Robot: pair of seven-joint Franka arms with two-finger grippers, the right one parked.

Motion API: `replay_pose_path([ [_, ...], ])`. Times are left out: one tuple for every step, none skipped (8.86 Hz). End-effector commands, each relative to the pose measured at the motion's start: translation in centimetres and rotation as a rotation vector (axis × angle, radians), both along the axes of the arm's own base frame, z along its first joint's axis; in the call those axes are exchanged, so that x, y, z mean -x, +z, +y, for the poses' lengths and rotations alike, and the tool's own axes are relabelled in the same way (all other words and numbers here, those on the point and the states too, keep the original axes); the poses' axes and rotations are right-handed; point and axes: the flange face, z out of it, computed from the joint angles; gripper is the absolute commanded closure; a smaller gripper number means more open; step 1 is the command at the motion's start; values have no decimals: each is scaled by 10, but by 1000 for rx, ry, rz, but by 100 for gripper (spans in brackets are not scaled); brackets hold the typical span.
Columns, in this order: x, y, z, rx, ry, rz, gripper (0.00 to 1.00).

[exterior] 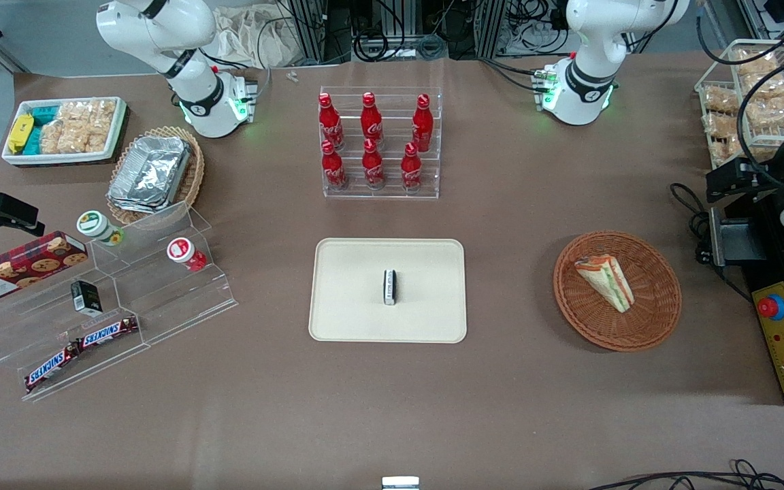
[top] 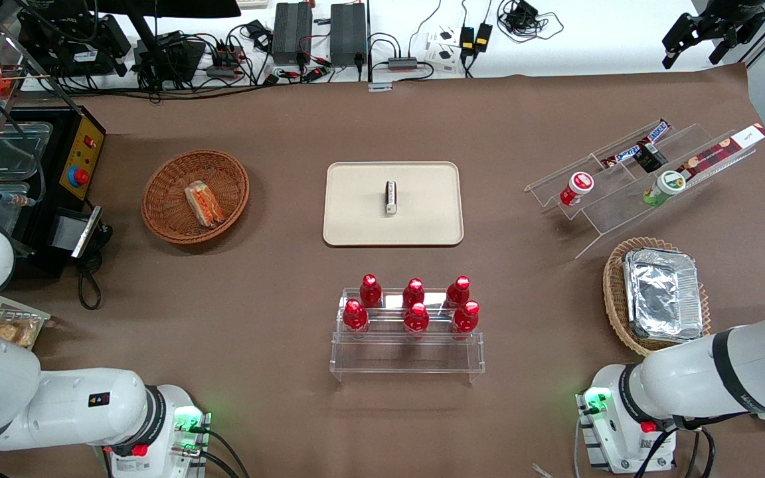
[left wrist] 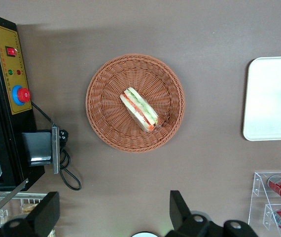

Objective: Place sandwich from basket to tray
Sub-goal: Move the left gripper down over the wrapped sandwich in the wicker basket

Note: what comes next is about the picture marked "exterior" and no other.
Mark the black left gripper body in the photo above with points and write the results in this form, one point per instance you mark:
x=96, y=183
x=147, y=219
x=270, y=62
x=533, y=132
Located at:
x=766, y=172

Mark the triangular sandwich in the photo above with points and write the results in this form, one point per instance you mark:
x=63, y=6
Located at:
x=608, y=280

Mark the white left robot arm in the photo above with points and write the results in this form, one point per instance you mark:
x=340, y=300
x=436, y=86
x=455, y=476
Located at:
x=589, y=41

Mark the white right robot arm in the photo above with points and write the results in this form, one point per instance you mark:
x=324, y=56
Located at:
x=160, y=30

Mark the oval tan wicker basket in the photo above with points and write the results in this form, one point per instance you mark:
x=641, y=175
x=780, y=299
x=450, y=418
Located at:
x=194, y=177

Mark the round brown wicker basket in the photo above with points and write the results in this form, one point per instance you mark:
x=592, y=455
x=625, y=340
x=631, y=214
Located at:
x=596, y=327

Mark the beige plastic tray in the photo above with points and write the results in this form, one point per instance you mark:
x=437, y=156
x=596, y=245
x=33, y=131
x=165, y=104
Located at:
x=351, y=299

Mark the red tartan cookie box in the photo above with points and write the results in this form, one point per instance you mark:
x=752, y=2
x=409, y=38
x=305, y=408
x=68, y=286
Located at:
x=18, y=269

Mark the clear rice cracker bag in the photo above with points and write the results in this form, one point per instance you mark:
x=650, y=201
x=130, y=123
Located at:
x=721, y=101
x=770, y=87
x=722, y=126
x=758, y=62
x=75, y=111
x=64, y=138
x=102, y=126
x=776, y=112

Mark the grey metal device box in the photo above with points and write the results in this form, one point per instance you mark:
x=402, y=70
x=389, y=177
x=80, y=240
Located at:
x=739, y=241

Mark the green lid yogurt cup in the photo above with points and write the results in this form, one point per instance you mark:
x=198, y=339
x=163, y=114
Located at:
x=96, y=226

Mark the white rectangular plastic bin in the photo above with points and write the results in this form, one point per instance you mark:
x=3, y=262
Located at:
x=58, y=158

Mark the teal snack packet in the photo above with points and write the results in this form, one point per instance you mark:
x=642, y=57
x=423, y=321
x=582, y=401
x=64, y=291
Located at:
x=33, y=141
x=45, y=114

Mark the yellow snack packet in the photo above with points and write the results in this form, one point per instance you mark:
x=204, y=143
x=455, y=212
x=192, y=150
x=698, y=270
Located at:
x=20, y=134

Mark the small black carton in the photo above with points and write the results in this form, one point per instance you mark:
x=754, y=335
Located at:
x=86, y=298

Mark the red emergency stop button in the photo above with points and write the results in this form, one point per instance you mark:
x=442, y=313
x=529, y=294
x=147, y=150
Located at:
x=768, y=307

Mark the aluminium foil container stack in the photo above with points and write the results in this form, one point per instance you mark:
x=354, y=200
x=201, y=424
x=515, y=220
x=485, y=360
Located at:
x=150, y=173

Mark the brown snickers bar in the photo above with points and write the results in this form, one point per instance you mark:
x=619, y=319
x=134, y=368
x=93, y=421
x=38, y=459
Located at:
x=52, y=368
x=107, y=332

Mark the clear acrylic stepped shelf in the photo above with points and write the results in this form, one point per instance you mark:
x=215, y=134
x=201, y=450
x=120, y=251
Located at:
x=154, y=306

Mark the red lid yogurt cup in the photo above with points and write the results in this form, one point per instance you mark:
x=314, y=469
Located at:
x=182, y=252

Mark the beige cloth bag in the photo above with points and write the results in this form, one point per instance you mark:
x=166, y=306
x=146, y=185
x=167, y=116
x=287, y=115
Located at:
x=249, y=37

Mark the red cola bottle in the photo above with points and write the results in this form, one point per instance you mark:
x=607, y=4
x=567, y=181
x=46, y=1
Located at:
x=371, y=124
x=333, y=170
x=422, y=128
x=411, y=171
x=372, y=167
x=330, y=126

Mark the clear acrylic bottle rack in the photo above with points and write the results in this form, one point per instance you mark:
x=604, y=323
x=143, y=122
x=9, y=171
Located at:
x=392, y=190

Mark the small black white box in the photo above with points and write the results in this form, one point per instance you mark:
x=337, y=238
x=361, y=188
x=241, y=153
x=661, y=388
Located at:
x=390, y=287

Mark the white black edge object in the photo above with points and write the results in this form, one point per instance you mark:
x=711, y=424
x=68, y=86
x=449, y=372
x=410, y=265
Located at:
x=400, y=483

